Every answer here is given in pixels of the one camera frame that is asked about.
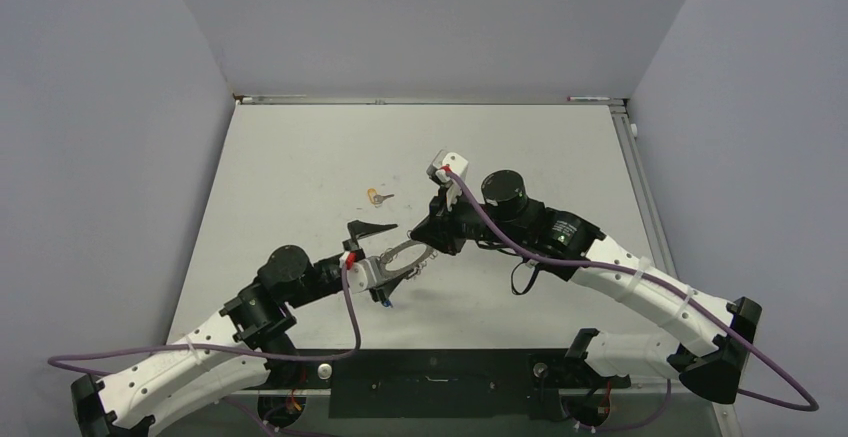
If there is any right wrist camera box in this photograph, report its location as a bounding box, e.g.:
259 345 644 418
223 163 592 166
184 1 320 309
426 150 469 211

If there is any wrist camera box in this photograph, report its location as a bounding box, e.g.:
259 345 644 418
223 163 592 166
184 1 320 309
339 252 383 294
426 150 469 211

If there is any aluminium frame rail front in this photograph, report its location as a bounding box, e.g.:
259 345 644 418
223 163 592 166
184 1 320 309
135 346 735 396

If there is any aluminium frame rail back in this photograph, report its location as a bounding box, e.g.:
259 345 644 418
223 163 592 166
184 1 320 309
233 95 627 106

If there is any aluminium frame rail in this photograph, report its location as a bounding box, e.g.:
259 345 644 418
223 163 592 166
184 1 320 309
135 346 735 396
609 105 678 277
233 95 627 106

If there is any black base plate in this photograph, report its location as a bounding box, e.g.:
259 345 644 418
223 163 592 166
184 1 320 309
262 349 631 421

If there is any key with yellow tag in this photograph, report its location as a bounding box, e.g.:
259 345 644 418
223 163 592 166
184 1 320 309
367 188 394 207

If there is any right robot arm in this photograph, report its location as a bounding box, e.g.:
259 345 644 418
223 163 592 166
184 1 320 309
411 165 762 405

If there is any red white marker pen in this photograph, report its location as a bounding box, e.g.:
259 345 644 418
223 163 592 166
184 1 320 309
567 96 612 103

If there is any aluminium frame rail right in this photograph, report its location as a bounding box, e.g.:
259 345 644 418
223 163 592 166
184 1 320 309
609 105 678 277

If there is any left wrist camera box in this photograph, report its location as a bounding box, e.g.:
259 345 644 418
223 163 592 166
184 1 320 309
339 252 383 294

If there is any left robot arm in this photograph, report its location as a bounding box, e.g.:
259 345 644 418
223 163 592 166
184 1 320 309
71 220 393 436

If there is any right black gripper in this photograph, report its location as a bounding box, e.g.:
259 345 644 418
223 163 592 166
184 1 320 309
411 180 524 256

